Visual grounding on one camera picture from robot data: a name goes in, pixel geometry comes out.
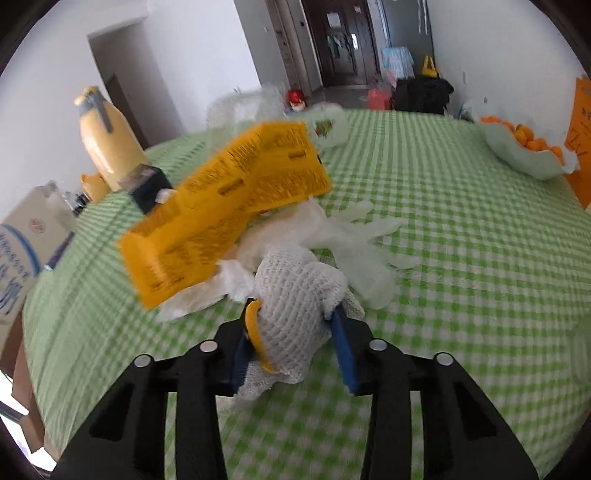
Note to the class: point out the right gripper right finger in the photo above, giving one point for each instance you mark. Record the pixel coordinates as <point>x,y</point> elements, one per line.
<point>429,402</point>

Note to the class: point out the orange paper bag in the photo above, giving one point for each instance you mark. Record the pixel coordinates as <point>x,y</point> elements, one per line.
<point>578,141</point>

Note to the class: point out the yellow snack bag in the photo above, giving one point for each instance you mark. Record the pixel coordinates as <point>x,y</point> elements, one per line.
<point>178,244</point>

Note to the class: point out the white milk carton box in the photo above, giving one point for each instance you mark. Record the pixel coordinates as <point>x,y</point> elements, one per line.
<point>31,234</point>

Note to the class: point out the white knit glove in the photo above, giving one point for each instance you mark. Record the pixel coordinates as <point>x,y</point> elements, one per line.
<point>287,322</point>

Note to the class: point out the dark entrance door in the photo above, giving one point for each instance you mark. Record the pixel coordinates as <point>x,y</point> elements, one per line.
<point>344,42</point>

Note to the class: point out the green checked tablecloth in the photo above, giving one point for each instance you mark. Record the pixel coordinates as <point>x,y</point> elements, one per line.
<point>503,279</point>

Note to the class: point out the bowl of oranges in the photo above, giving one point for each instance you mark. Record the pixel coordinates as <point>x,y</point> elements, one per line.
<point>519,147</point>

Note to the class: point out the black bag on floor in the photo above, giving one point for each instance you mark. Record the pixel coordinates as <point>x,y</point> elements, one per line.
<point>422,94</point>

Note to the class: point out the dark blue pet supplement box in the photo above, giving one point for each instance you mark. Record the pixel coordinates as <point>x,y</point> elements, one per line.
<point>143,184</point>

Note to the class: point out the yellow thermos jug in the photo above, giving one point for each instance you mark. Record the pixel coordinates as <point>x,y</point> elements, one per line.
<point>107,138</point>

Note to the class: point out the clear plastic packaging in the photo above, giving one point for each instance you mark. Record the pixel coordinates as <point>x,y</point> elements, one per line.
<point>232,114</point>

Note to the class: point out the cardboard box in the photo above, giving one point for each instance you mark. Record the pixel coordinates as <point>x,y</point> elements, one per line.
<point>14,364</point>

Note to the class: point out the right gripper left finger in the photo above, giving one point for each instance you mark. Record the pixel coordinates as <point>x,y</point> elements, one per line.
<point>124,435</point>

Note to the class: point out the yellow round tin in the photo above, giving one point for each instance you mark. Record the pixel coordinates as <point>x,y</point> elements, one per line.
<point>94,187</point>

